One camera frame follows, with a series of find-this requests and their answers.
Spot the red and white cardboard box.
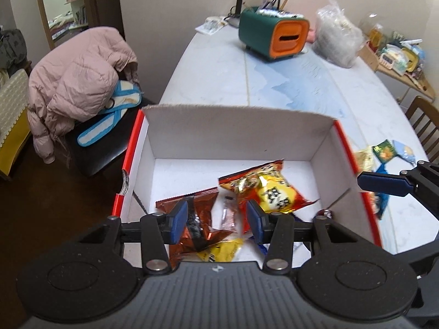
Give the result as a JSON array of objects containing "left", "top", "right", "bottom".
[{"left": 111, "top": 104, "right": 383, "bottom": 271}]

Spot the small clear candy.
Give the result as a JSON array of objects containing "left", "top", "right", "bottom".
[{"left": 220, "top": 195, "right": 238, "bottom": 231}]

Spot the light blue snack packet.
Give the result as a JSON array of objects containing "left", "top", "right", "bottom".
[{"left": 393, "top": 140, "right": 418, "bottom": 165}]

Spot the dark wooden chair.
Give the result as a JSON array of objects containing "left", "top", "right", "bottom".
[{"left": 405, "top": 95, "right": 439, "bottom": 165}]

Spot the pink puffer jacket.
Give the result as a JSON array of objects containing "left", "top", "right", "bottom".
[{"left": 27, "top": 27, "right": 139, "bottom": 164}]

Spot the clear plastic bag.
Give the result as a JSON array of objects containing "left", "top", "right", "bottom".
[{"left": 312, "top": 0, "right": 365, "bottom": 69}]

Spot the light wooden cabinet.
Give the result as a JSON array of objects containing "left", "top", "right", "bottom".
[{"left": 357, "top": 39, "right": 437, "bottom": 104}]

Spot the cream covered sofa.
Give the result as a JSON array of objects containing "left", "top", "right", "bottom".
[{"left": 0, "top": 69, "right": 32, "bottom": 179}]

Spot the pile of grey clothes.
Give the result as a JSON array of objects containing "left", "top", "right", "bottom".
[{"left": 0, "top": 27, "right": 29, "bottom": 76}]

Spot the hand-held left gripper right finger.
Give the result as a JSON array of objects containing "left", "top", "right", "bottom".
[{"left": 246, "top": 199, "right": 366, "bottom": 276}]

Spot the shiny brown snack packet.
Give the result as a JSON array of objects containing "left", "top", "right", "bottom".
[{"left": 155, "top": 190, "right": 241, "bottom": 271}]

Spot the yellow tissue box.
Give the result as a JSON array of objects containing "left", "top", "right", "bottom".
[{"left": 399, "top": 46, "right": 422, "bottom": 75}]

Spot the red and yellow snack packet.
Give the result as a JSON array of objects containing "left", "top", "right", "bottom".
[{"left": 218, "top": 159, "right": 322, "bottom": 235}]

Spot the black chair seat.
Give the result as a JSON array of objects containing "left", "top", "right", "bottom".
[{"left": 67, "top": 92, "right": 156, "bottom": 179}]

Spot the blue cookie packet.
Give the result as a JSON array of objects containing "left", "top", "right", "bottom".
[{"left": 375, "top": 163, "right": 390, "bottom": 220}]

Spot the green snack packet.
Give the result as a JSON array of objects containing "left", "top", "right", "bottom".
[{"left": 373, "top": 139, "right": 399, "bottom": 163}]

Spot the blue and white striped bag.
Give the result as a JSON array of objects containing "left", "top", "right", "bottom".
[{"left": 77, "top": 80, "right": 143, "bottom": 148}]

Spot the orange and green tissue box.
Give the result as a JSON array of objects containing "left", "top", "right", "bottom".
[{"left": 238, "top": 8, "right": 311, "bottom": 63}]

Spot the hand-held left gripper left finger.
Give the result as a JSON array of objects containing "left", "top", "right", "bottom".
[{"left": 70, "top": 199, "right": 189, "bottom": 277}]

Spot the paper leaflet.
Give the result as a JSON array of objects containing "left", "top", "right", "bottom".
[{"left": 195, "top": 15, "right": 229, "bottom": 36}]

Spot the orange drink bottle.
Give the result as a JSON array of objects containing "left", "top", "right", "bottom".
[{"left": 368, "top": 24, "right": 384, "bottom": 47}]

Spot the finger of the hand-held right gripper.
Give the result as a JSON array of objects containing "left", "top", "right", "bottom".
[{"left": 357, "top": 160, "right": 439, "bottom": 219}]

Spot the pale yellow snack packet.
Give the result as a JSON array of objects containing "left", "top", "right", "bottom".
[{"left": 353, "top": 146, "right": 375, "bottom": 172}]

